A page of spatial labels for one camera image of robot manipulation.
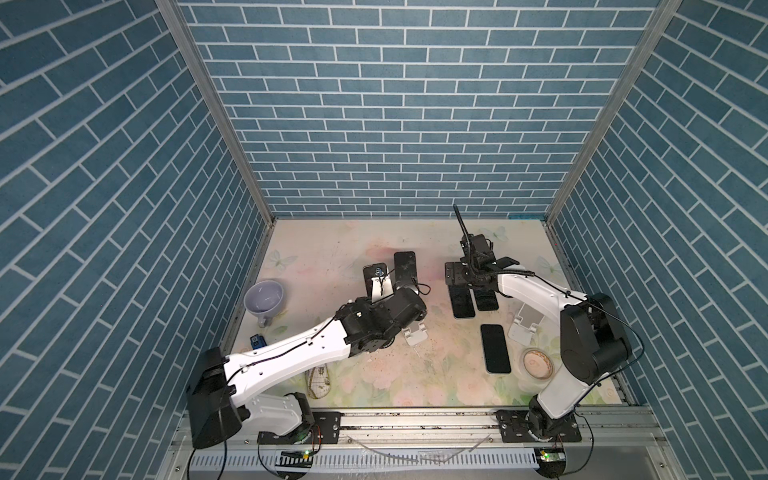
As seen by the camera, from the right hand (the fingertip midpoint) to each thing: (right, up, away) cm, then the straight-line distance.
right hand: (457, 268), depth 94 cm
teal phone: (+2, -11, +2) cm, 11 cm away
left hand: (-19, -7, -18) cm, 27 cm away
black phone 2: (+10, -23, -7) cm, 26 cm away
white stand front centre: (-14, -19, -6) cm, 24 cm away
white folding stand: (+19, -17, -6) cm, 26 cm away
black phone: (-17, 0, +1) cm, 17 cm away
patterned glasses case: (-40, -29, -15) cm, 52 cm away
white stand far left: (-23, -2, -30) cm, 38 cm away
